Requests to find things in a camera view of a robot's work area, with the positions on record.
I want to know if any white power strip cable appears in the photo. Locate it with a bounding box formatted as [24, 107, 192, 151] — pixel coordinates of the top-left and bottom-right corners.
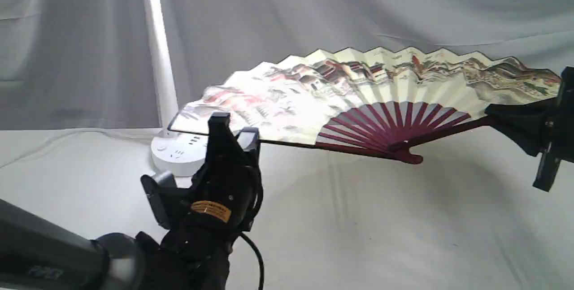
[0, 128, 157, 169]

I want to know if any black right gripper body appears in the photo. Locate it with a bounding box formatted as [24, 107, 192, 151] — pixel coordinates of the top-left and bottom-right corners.
[533, 67, 574, 192]

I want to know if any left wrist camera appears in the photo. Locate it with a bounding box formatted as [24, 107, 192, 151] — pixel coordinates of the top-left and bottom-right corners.
[140, 171, 178, 229]

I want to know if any painted paper folding fan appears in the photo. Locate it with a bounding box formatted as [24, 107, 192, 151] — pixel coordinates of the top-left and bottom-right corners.
[168, 47, 561, 164]

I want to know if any grey backdrop curtain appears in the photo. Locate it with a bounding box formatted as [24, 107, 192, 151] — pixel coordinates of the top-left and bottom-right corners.
[0, 0, 574, 130]

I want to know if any white desk lamp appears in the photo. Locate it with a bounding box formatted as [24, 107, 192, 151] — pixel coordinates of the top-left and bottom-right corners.
[143, 0, 207, 177]

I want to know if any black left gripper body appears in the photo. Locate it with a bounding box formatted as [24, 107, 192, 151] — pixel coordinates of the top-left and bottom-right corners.
[159, 165, 263, 259]

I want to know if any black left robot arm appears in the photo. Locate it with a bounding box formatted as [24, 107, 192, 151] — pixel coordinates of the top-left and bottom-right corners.
[1, 113, 265, 290]

